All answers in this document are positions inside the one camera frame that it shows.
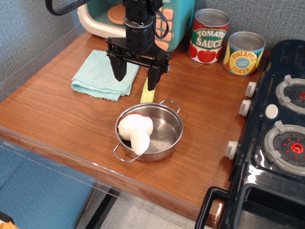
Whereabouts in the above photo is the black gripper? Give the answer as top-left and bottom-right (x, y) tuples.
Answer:
(106, 20), (171, 91)

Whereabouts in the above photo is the spoon with green handle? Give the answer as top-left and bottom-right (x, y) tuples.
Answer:
(140, 78), (155, 104)

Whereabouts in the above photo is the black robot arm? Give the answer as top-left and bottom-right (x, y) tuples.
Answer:
(106, 0), (171, 91)

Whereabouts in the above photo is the light blue folded towel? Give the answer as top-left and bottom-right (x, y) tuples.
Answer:
(71, 50), (139, 102)

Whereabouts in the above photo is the white plush mushroom toy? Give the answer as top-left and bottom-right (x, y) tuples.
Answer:
(118, 113), (153, 156)

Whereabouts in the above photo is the teal toy microwave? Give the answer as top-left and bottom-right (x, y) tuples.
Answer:
(78, 0), (195, 52)

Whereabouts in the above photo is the tomato sauce can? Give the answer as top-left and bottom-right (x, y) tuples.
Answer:
(188, 8), (230, 64)

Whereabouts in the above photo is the pineapple slices can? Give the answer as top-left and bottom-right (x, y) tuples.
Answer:
(223, 31), (266, 76)

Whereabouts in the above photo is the black toy stove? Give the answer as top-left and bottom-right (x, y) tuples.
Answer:
(195, 40), (305, 229)

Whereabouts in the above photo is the orange object at corner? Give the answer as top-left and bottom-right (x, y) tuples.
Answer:
(0, 221), (19, 229)

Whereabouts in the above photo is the steel pot with handles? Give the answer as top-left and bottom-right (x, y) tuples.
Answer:
(113, 100), (183, 163)

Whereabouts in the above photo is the black cable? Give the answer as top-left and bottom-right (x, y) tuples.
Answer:
(45, 0), (92, 16)

